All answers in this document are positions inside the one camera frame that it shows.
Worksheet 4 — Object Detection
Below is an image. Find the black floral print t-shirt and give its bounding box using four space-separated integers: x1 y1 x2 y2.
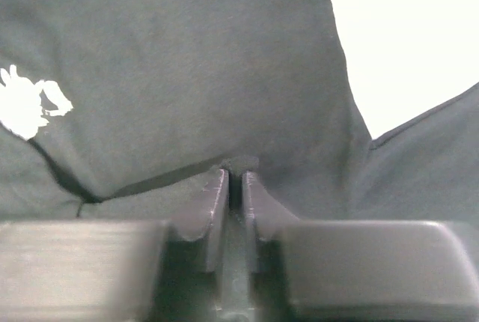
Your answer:
0 0 479 224

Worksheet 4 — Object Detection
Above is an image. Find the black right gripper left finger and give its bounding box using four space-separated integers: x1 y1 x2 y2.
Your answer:
1 169 229 321

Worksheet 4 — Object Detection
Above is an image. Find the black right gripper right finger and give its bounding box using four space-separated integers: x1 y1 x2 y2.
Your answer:
242 172 478 321

